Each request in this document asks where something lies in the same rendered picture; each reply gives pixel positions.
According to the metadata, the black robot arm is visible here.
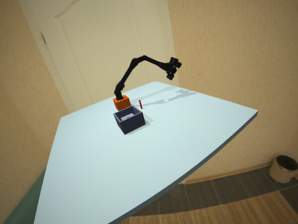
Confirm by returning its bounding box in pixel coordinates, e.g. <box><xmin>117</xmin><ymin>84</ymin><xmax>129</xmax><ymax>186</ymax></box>
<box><xmin>114</xmin><ymin>55</ymin><xmax>179</xmax><ymax>101</ymax></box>

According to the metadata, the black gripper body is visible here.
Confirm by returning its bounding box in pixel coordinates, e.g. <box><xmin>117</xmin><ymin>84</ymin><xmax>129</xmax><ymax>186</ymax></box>
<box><xmin>166</xmin><ymin>62</ymin><xmax>182</xmax><ymax>80</ymax></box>

